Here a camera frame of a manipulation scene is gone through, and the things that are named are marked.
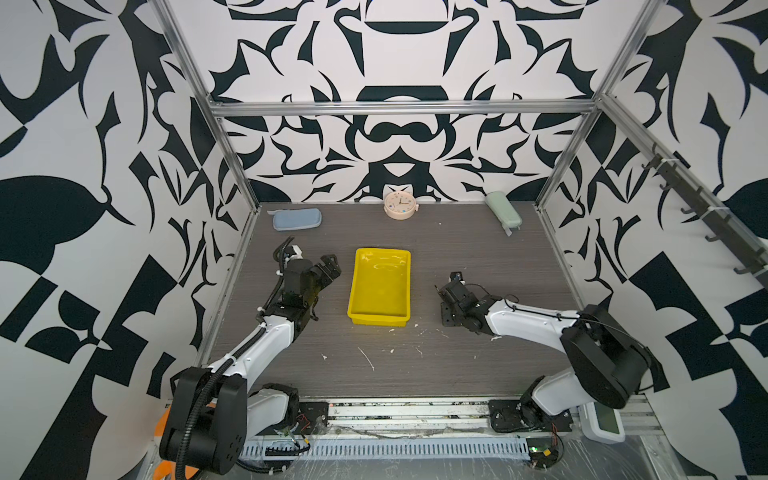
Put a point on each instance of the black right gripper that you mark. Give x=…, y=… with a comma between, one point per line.
x=444, y=310

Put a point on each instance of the blue-grey zipper pouch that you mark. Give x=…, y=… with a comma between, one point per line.
x=288, y=220

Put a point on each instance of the beige round alarm clock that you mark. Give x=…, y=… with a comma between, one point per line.
x=400, y=205

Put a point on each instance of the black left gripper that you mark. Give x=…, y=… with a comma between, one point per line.
x=331, y=268

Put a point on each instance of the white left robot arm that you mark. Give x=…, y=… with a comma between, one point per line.
x=213, y=411

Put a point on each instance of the white slotted cable duct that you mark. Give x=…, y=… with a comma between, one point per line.
x=326, y=449

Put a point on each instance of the yellow plastic bin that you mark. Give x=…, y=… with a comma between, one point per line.
x=381, y=288

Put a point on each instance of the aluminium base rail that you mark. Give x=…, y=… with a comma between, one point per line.
x=386, y=416

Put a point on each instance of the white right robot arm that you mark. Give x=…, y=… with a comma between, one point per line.
x=606, y=365

